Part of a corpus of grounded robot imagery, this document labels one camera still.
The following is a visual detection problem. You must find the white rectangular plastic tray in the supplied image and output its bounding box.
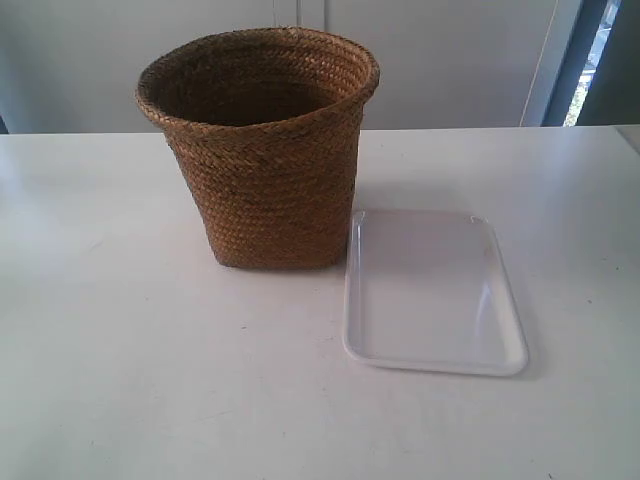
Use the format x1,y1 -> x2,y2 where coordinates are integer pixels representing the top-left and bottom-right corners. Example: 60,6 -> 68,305
343,209 -> 529,377

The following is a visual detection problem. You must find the brown woven wicker basket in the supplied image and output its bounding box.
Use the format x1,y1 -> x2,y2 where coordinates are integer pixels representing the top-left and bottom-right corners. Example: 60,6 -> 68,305
135,26 -> 380,270

